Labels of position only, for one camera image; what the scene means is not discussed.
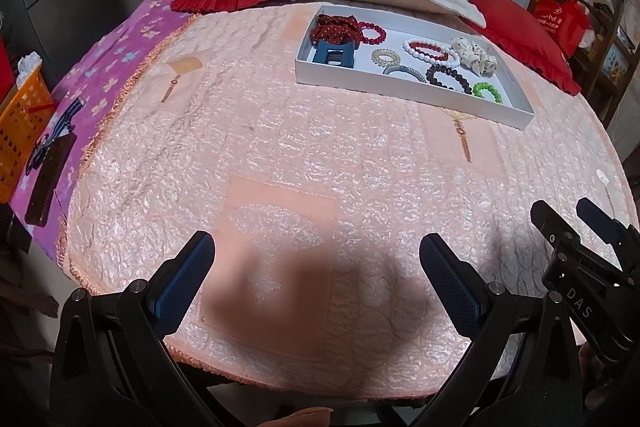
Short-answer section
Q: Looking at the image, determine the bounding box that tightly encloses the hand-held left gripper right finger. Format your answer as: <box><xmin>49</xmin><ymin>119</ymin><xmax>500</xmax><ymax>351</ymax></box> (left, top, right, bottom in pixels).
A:
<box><xmin>410</xmin><ymin>233</ymin><xmax>586</xmax><ymax>427</ymax></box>

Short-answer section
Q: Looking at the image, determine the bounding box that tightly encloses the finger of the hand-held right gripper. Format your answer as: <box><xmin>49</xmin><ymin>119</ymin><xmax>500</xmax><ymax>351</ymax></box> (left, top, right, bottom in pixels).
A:
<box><xmin>576</xmin><ymin>197</ymin><xmax>640</xmax><ymax>278</ymax></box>
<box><xmin>530</xmin><ymin>199</ymin><xmax>586</xmax><ymax>258</ymax></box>

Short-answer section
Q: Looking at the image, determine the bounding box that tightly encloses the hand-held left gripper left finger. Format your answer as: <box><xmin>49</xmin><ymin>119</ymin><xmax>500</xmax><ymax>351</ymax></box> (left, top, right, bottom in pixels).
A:
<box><xmin>49</xmin><ymin>230</ymin><xmax>216</xmax><ymax>427</ymax></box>

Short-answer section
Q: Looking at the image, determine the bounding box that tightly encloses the green bead bracelet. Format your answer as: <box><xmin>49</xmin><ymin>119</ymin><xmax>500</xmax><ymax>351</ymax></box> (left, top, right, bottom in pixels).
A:
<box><xmin>472</xmin><ymin>82</ymin><xmax>502</xmax><ymax>104</ymax></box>

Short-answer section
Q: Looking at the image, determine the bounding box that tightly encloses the dark brown bead bracelet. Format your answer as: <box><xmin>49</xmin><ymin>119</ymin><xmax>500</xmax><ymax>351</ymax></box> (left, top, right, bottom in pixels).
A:
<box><xmin>426</xmin><ymin>63</ymin><xmax>474</xmax><ymax>94</ymax></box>

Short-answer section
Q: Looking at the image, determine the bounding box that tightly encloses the white cardboard box tray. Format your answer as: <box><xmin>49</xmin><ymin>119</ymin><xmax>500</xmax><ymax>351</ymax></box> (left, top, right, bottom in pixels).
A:
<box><xmin>294</xmin><ymin>3</ymin><xmax>535</xmax><ymax>130</ymax></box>

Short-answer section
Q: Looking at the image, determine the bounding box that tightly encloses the orange-red bead bracelet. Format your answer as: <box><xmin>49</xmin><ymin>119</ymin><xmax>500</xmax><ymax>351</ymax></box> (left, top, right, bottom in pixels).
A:
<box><xmin>407</xmin><ymin>37</ymin><xmax>451</xmax><ymax>62</ymax></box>

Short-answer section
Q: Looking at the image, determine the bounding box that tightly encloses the white bead bracelet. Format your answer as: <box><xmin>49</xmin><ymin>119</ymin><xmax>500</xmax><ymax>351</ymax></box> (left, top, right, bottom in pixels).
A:
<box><xmin>402</xmin><ymin>39</ymin><xmax>461</xmax><ymax>68</ymax></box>

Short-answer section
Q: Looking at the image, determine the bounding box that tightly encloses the clear spiral hair tie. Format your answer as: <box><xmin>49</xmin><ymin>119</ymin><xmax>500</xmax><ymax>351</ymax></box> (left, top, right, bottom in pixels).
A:
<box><xmin>371</xmin><ymin>49</ymin><xmax>402</xmax><ymax>68</ymax></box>

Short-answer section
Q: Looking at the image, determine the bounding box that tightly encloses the dark red bead bracelet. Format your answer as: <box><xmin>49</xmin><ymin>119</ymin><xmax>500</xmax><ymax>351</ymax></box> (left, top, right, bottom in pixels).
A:
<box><xmin>357</xmin><ymin>23</ymin><xmax>388</xmax><ymax>46</ymax></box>

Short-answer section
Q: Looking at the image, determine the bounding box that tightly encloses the pink quilted blanket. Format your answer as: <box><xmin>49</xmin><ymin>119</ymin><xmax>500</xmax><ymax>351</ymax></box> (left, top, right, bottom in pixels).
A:
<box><xmin>57</xmin><ymin>2</ymin><xmax>636</xmax><ymax>400</ymax></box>

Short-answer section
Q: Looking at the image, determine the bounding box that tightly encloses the dark brown wallet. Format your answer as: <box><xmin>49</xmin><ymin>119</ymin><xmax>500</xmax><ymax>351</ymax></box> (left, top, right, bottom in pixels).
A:
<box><xmin>24</xmin><ymin>133</ymin><xmax>77</xmax><ymax>228</ymax></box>

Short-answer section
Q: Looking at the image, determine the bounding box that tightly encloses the cream patterned scrunchie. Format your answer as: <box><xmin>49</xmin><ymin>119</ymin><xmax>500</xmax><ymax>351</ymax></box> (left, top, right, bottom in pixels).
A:
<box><xmin>451</xmin><ymin>37</ymin><xmax>499</xmax><ymax>76</ymax></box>

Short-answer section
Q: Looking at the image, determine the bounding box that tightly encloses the plain red pillow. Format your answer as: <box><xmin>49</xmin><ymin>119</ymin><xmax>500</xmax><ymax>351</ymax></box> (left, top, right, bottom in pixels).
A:
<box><xmin>460</xmin><ymin>0</ymin><xmax>583</xmax><ymax>96</ymax></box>

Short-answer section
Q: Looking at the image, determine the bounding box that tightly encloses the wooden chair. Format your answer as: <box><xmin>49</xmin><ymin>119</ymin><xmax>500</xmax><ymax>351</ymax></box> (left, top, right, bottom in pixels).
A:
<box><xmin>570</xmin><ymin>0</ymin><xmax>632</xmax><ymax>118</ymax></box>

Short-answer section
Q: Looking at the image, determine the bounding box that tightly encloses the red shopping bag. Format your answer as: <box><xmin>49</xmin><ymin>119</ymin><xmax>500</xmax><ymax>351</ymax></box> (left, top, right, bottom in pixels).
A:
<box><xmin>530</xmin><ymin>0</ymin><xmax>591</xmax><ymax>58</ymax></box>

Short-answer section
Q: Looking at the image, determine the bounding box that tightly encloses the orange plastic basket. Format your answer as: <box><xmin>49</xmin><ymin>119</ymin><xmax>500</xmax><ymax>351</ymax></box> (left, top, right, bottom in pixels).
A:
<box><xmin>0</xmin><ymin>69</ymin><xmax>55</xmax><ymax>204</ymax></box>

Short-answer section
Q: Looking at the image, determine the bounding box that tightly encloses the purple floral sheet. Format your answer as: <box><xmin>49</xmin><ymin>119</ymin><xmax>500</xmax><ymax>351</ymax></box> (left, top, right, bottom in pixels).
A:
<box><xmin>10</xmin><ymin>0</ymin><xmax>196</xmax><ymax>258</ymax></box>

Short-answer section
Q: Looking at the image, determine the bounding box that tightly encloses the blue hair claw clip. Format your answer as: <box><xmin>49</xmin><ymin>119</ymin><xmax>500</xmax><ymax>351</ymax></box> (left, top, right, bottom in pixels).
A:
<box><xmin>313</xmin><ymin>41</ymin><xmax>357</xmax><ymax>68</ymax></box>

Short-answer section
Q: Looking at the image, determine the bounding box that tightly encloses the white tissue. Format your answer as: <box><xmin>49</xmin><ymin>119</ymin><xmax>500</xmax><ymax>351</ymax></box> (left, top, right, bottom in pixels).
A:
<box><xmin>16</xmin><ymin>52</ymin><xmax>42</xmax><ymax>80</ymax></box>

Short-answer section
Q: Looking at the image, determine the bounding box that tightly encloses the dark red dotted scrunchie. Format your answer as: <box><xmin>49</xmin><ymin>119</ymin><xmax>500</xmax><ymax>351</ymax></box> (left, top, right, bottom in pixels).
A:
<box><xmin>310</xmin><ymin>13</ymin><xmax>362</xmax><ymax>45</ymax></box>

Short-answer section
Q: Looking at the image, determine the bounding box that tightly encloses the blue striped strap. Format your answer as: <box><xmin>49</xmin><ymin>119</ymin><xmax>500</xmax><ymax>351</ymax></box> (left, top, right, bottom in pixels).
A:
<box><xmin>25</xmin><ymin>99</ymin><xmax>83</xmax><ymax>170</ymax></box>

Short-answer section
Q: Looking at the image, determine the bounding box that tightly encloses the grey spiral hair tie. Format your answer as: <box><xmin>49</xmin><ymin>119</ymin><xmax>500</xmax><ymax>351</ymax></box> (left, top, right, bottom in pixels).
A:
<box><xmin>384</xmin><ymin>65</ymin><xmax>428</xmax><ymax>84</ymax></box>

